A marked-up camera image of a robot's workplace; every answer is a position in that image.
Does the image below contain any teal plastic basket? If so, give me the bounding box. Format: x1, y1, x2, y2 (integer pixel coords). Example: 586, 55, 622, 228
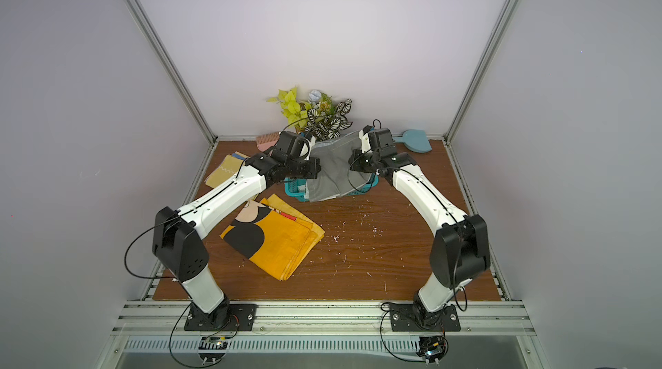
284, 173, 379, 202

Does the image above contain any plain grey pillowcase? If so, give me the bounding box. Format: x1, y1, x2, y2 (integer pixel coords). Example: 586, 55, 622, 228
304, 131, 379, 202

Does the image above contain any pale yellow pillowcase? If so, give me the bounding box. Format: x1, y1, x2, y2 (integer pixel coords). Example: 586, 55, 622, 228
204, 152, 248, 188

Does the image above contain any orange yellow cartoon pillowcase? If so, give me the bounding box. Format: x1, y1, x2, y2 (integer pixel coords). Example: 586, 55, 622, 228
221, 194, 325, 281

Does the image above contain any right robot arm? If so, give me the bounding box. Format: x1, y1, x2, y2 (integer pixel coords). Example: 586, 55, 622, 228
349, 126, 491, 326

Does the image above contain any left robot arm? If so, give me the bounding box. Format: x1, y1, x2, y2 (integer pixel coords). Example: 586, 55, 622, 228
153, 131, 321, 327

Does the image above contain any pink hand brush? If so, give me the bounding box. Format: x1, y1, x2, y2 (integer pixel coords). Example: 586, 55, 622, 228
256, 132, 280, 152

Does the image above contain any teal dustpan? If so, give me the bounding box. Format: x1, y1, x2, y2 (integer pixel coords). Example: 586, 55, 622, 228
394, 130, 432, 154

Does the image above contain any artificial plant in vase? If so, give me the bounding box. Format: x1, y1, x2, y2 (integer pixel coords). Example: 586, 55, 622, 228
267, 86, 353, 141

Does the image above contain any right controller board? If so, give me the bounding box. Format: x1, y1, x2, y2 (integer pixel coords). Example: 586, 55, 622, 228
417, 336, 449, 366

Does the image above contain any controller board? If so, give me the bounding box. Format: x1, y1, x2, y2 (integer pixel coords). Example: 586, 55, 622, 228
198, 336, 229, 367
417, 336, 449, 366

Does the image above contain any left controller board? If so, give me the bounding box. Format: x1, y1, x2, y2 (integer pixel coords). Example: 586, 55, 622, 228
198, 336, 229, 367

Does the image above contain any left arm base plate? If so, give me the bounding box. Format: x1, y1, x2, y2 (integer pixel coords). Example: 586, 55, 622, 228
184, 303, 257, 332

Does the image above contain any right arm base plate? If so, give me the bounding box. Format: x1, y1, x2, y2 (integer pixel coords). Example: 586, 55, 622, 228
382, 302, 461, 333

